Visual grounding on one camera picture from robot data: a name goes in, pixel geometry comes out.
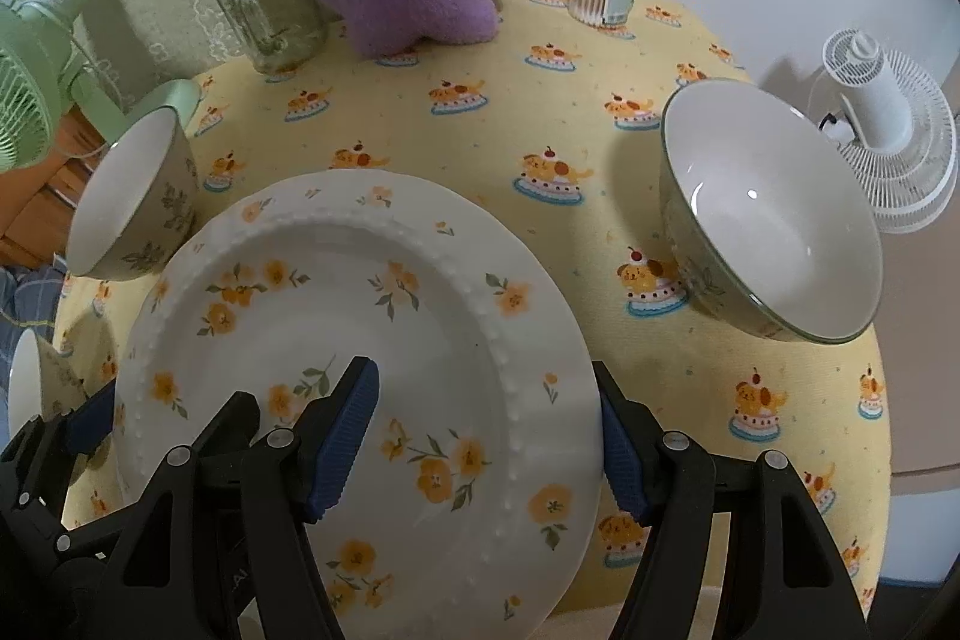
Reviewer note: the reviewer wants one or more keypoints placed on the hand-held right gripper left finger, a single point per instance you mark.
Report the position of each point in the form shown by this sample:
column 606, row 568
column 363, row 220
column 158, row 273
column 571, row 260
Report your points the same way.
column 345, row 437

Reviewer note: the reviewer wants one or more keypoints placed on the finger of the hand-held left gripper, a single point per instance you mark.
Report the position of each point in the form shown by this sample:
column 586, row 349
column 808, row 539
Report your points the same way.
column 90, row 416

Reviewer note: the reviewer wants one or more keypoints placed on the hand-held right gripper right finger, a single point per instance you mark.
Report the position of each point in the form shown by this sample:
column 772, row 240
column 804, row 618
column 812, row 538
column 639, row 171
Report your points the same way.
column 622, row 452

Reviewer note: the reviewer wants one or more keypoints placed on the floral ceramic bowl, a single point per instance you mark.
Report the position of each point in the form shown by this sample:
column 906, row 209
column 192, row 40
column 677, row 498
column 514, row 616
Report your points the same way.
column 26, row 377
column 765, row 235
column 120, row 197

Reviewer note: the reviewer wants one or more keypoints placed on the white plate with yellow flowers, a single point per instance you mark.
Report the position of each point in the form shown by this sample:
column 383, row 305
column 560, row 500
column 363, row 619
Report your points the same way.
column 360, row 295

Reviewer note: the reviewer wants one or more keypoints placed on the blue plaid blanket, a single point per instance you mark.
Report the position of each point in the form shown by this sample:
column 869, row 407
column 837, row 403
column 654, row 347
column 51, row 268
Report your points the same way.
column 22, row 302

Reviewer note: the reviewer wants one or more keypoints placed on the yellow printed tablecloth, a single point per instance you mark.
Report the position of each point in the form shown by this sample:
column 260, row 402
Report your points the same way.
column 487, row 145

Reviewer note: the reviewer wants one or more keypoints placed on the green desk fan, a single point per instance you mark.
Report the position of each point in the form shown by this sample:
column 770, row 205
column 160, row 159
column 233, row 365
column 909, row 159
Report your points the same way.
column 22, row 85

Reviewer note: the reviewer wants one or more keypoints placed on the white desk fan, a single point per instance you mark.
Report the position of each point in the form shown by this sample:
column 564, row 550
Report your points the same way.
column 877, row 100

